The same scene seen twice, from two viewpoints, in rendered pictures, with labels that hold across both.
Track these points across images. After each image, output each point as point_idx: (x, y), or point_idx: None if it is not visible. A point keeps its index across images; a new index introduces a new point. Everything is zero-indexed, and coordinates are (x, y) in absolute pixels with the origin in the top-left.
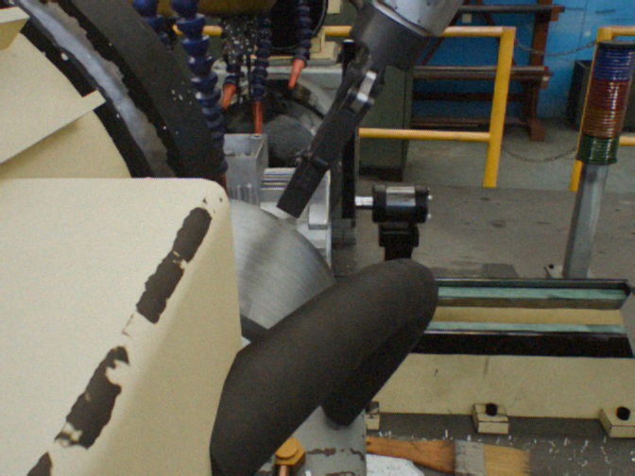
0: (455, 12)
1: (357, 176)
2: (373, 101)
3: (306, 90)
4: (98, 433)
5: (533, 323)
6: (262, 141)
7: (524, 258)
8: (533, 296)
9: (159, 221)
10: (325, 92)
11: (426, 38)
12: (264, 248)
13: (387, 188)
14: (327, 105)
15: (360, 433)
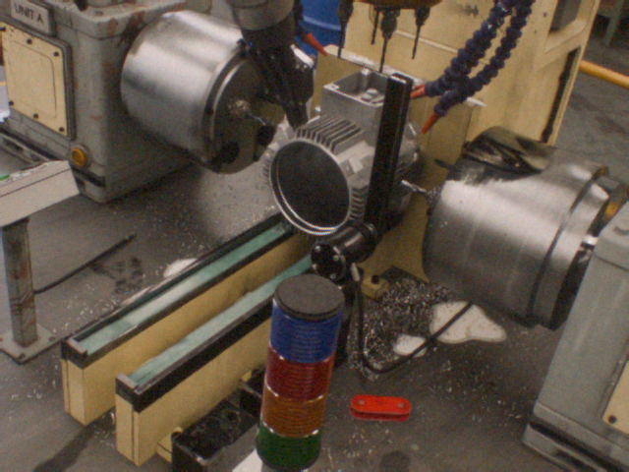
0: (228, 10)
1: (602, 414)
2: (237, 41)
3: (517, 171)
4: None
5: (170, 303)
6: (359, 99)
7: None
8: (197, 332)
9: None
10: (560, 214)
11: (253, 30)
12: (194, 45)
13: (349, 227)
14: (503, 198)
15: (76, 11)
